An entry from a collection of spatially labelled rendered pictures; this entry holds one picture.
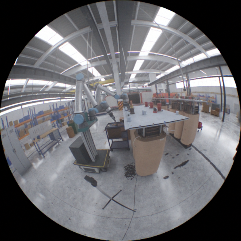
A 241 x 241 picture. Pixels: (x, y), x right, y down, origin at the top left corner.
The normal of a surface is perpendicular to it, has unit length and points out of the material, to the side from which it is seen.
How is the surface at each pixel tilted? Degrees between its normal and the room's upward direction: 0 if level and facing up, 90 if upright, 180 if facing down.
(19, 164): 90
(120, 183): 0
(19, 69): 90
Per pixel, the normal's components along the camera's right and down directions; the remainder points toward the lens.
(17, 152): 0.99, -0.13
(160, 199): -0.14, -0.95
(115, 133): -0.02, 0.28
